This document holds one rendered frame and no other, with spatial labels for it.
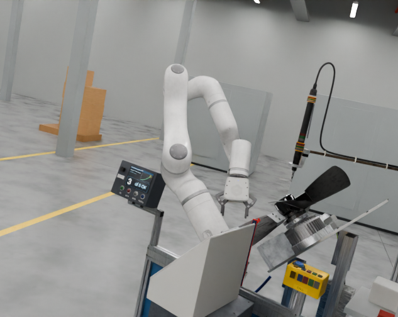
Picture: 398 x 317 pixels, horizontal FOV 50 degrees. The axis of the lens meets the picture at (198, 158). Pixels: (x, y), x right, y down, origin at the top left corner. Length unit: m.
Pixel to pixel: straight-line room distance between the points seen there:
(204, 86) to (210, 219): 0.61
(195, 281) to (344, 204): 6.44
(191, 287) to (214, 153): 8.12
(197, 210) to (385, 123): 6.29
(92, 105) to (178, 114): 8.25
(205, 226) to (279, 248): 0.75
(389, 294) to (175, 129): 1.34
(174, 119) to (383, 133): 6.18
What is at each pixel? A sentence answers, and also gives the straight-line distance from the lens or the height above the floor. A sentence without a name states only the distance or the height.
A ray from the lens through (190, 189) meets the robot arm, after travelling 1.65.
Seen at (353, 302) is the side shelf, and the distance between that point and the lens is 2.34.
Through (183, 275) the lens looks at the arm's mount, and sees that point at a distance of 1.53.
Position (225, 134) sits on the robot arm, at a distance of 1.84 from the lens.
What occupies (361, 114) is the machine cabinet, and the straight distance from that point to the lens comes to 7.68.
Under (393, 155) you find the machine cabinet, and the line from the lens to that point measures 7.76.
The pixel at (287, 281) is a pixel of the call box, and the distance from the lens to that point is 1.93.
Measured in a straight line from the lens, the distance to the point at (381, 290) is 2.38.
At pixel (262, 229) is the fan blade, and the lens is 2.27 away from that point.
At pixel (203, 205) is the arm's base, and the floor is 1.29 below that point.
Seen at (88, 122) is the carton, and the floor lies 0.45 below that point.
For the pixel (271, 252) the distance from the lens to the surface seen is 2.27.
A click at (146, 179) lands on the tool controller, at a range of 2.25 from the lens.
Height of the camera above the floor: 1.72
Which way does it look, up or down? 9 degrees down
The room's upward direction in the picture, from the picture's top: 12 degrees clockwise
